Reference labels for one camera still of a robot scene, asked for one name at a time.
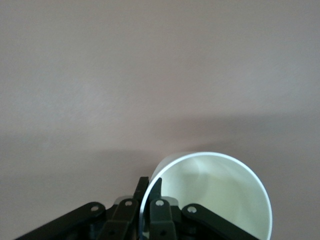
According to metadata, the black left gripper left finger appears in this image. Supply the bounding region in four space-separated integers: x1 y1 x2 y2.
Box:
17 176 150 240

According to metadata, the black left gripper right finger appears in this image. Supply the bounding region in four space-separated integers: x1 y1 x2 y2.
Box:
143 177 261 240

